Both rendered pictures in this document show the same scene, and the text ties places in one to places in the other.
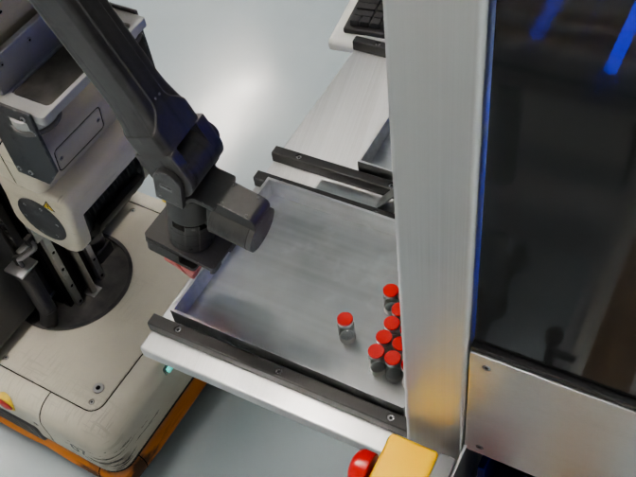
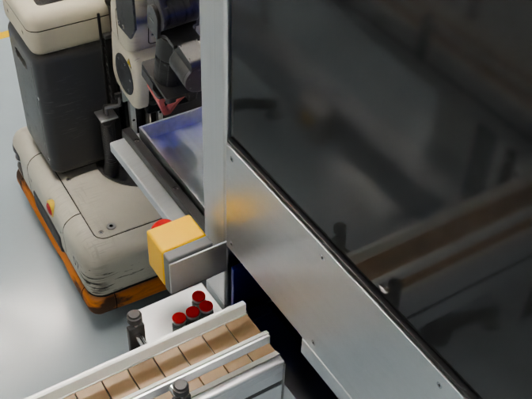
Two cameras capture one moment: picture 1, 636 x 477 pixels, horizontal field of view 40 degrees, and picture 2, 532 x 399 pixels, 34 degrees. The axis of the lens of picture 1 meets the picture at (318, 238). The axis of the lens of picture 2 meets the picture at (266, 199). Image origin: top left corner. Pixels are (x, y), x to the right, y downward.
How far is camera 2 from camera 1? 0.64 m
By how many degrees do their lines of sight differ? 17
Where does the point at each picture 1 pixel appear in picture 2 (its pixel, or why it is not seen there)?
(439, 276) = (214, 70)
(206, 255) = (169, 90)
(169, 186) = (153, 18)
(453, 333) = (219, 123)
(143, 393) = (138, 245)
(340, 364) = not seen: hidden behind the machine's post
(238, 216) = (185, 57)
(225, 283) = (187, 134)
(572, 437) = (264, 232)
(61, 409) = (79, 226)
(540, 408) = (252, 200)
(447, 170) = not seen: outside the picture
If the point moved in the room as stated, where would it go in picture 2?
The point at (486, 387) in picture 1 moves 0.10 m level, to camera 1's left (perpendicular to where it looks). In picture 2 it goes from (232, 179) to (165, 158)
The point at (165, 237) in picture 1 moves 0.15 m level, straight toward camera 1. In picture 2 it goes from (152, 69) to (131, 119)
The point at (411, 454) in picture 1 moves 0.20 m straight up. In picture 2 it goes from (189, 228) to (184, 116)
